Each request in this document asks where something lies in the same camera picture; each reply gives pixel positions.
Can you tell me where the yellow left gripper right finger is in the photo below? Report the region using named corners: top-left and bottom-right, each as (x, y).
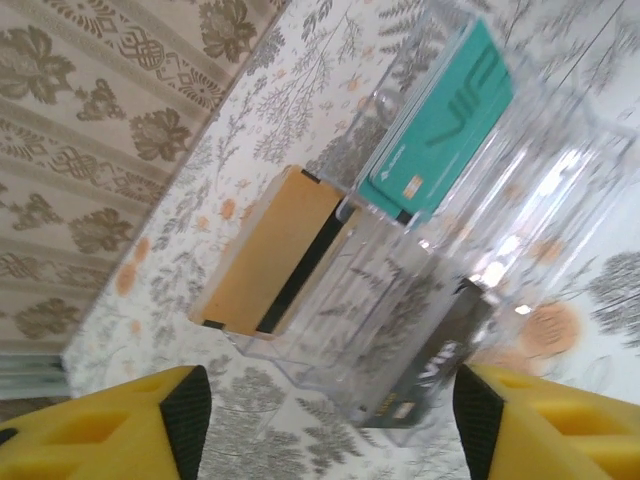
top-left (452, 362), bottom-right (640, 480)

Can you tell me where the gold plastic card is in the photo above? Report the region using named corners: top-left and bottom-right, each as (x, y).
top-left (189, 164), bottom-right (362, 337)

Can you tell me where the black VIP card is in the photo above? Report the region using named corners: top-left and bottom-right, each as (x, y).
top-left (357, 278), bottom-right (497, 432)

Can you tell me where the aluminium left side rail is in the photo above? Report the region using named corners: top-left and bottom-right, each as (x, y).
top-left (0, 352), bottom-right (69, 399)

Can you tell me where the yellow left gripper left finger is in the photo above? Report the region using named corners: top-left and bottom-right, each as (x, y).
top-left (0, 364), bottom-right (214, 480)

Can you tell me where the clear acrylic card stand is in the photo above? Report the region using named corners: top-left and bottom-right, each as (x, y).
top-left (189, 0), bottom-right (640, 451)

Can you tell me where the teal plastic card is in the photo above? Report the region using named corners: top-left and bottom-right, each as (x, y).
top-left (358, 18), bottom-right (517, 227)

